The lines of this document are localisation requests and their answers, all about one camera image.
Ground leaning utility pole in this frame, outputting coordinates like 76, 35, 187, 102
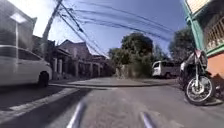
40, 0, 64, 61

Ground motorcycle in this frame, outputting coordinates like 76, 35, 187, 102
178, 48, 216, 107

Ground large green tree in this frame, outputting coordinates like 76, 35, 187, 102
107, 32, 155, 79

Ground dark green tree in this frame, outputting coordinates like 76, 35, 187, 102
168, 27, 197, 64

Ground robot's own part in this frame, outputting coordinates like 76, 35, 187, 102
139, 111, 157, 128
66, 101, 86, 128

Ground grey building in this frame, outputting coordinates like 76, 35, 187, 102
0, 0, 38, 51

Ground house with fence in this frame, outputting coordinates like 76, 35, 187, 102
32, 35, 113, 80

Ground grey asphalt road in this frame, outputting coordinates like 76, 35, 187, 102
0, 77, 224, 128

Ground white car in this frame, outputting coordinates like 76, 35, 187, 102
0, 44, 54, 89

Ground green and orange building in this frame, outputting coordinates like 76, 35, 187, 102
181, 0, 224, 81

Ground white van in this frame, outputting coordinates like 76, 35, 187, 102
151, 60, 182, 79

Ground overhead wires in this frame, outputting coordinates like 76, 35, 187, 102
54, 0, 188, 59

